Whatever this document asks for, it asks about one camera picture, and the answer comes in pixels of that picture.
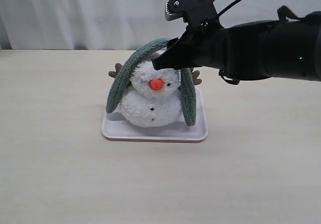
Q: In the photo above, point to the green fleece scarf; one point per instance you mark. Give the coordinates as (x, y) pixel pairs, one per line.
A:
(123, 83)

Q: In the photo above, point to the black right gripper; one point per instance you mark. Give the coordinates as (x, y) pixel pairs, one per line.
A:
(204, 46)

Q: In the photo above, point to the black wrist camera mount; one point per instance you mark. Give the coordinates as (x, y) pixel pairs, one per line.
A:
(193, 12)

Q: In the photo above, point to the white plush snowman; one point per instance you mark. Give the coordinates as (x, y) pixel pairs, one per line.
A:
(150, 106)

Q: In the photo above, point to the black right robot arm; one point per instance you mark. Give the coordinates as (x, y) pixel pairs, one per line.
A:
(285, 48)

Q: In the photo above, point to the white rectangular plastic tray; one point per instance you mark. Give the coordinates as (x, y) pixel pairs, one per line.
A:
(116, 128)

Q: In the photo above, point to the white background curtain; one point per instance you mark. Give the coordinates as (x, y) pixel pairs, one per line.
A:
(114, 24)

